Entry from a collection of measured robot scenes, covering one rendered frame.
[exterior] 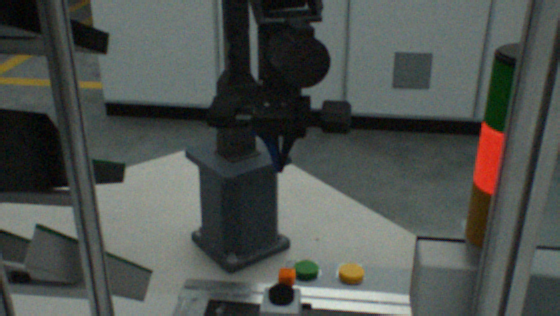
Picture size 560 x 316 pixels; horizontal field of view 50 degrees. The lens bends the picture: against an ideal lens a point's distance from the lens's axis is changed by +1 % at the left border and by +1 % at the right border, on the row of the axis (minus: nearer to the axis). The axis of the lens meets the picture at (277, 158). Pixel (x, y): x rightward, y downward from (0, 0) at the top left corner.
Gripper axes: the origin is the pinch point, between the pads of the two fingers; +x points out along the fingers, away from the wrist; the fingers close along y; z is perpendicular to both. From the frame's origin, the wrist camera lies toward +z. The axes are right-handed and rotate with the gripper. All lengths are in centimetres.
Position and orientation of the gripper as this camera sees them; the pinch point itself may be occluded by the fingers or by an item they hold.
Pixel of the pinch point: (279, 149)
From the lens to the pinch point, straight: 81.3
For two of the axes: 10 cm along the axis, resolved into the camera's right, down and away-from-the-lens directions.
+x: 0.0, 9.0, 4.4
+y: 9.9, 0.5, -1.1
